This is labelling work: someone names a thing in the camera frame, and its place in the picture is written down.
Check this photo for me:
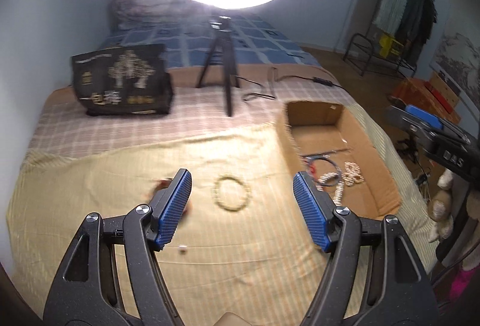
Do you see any black printed gift bag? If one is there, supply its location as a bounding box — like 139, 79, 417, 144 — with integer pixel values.
71, 44, 174, 116

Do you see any black tripod stand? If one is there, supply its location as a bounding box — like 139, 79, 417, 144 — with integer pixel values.
195, 16, 240, 117

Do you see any yellow striped cloth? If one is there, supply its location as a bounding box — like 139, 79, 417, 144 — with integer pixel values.
7, 120, 436, 325

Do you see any black metal chair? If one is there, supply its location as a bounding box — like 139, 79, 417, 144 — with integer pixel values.
343, 33, 417, 79

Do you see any black clothes rack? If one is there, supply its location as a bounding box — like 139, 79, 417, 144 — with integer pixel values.
372, 0, 438, 66

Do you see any yellow box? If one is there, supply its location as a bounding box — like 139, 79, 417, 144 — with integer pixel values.
379, 34, 404, 59

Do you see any checked bed sheet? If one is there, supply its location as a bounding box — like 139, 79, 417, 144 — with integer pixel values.
29, 77, 357, 160

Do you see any cream beaded bracelet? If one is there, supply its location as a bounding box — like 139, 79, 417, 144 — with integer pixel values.
213, 175, 251, 212

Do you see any landscape wall poster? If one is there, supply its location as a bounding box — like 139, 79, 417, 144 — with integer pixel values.
433, 16, 479, 108

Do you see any white pearl necklace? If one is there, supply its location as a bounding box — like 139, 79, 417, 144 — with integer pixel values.
316, 161, 365, 205

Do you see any orange storage box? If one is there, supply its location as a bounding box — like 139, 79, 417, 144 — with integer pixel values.
388, 72, 461, 124

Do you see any brown cardboard box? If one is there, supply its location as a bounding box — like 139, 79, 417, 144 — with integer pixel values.
276, 101, 402, 220

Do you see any blue checked blanket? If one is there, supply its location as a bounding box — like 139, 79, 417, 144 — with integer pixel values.
101, 14, 319, 68

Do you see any black power cable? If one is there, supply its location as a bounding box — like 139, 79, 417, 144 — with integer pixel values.
233, 74, 344, 103

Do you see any dark blue bangle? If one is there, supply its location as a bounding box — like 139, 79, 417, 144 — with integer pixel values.
303, 155, 343, 187

